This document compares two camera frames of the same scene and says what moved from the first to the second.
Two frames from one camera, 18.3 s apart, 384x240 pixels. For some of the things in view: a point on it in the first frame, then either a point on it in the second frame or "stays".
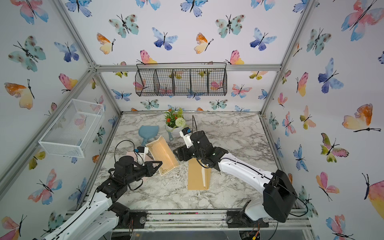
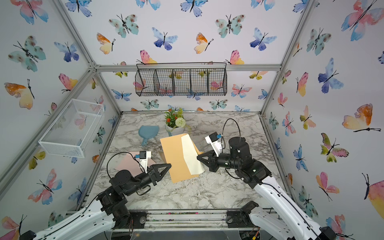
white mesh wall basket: [73, 130] stays
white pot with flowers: [174, 120] stays
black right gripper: [182, 151] -> [213, 163]
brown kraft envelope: [195, 176] -> [173, 150]
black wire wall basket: [179, 79] stays
